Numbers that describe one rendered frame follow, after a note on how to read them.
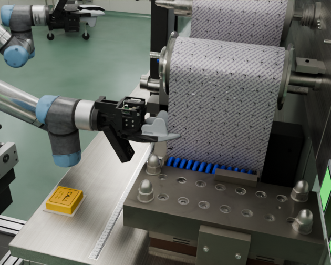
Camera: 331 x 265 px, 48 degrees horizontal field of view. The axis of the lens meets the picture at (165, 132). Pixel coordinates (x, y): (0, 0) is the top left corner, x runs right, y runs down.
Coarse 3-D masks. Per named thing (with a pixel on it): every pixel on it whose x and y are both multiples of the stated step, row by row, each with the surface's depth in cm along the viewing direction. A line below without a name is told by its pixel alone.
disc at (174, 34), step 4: (172, 32) 83; (176, 32) 85; (172, 36) 82; (176, 36) 86; (168, 40) 80; (172, 40) 82; (168, 44) 80; (168, 48) 79; (168, 52) 80; (164, 56) 79; (168, 56) 81; (164, 60) 79; (164, 64) 79; (164, 68) 80; (164, 72) 80; (164, 76) 80; (164, 80) 81; (164, 84) 82; (164, 88) 83; (168, 88) 86; (164, 92) 85; (168, 92) 87
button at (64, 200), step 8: (56, 192) 95; (64, 192) 95; (72, 192) 95; (80, 192) 95; (48, 200) 92; (56, 200) 92; (64, 200) 92; (72, 200) 93; (80, 200) 96; (48, 208) 92; (56, 208) 92; (64, 208) 91; (72, 208) 91
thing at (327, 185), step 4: (328, 172) 58; (328, 176) 58; (324, 180) 60; (328, 180) 57; (324, 184) 60; (328, 184) 57; (324, 188) 59; (328, 188) 57; (320, 192) 61; (324, 192) 59; (328, 192) 56; (324, 196) 58; (328, 196) 56; (324, 200) 58; (324, 204) 58; (324, 208) 57
